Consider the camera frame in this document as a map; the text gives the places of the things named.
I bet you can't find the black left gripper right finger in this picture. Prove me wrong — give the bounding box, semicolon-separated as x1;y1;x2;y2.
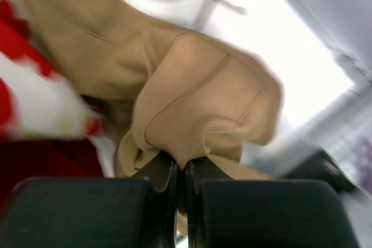
185;158;359;248

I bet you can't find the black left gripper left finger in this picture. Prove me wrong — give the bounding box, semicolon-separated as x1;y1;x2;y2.
1;153;178;247

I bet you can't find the tan skirt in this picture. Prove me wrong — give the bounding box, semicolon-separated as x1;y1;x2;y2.
17;0;285;237

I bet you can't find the red skirt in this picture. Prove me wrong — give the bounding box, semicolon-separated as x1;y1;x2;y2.
1;0;103;203

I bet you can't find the red white floral garment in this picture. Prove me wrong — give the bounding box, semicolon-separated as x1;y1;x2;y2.
1;54;102;141

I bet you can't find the silver clothes rack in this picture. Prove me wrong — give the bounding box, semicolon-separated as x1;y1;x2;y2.
194;0;247;31

